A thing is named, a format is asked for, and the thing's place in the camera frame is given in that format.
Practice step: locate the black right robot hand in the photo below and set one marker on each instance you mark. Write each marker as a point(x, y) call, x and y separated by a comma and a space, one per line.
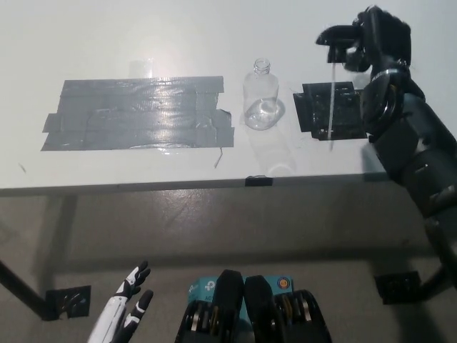
point(389, 35)

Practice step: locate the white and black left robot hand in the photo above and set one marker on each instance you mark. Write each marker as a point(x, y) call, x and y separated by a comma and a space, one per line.
point(114, 314)

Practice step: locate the black spray trigger lid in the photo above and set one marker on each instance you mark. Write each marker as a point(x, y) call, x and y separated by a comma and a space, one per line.
point(335, 34)

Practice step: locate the clear plastic bottle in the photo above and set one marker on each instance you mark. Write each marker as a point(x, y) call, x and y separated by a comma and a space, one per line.
point(260, 93)

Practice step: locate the teal printed box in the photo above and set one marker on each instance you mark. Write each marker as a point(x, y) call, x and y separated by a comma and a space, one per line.
point(205, 286)

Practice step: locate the grey duct tape patch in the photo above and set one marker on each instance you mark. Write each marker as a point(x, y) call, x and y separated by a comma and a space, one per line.
point(143, 114)

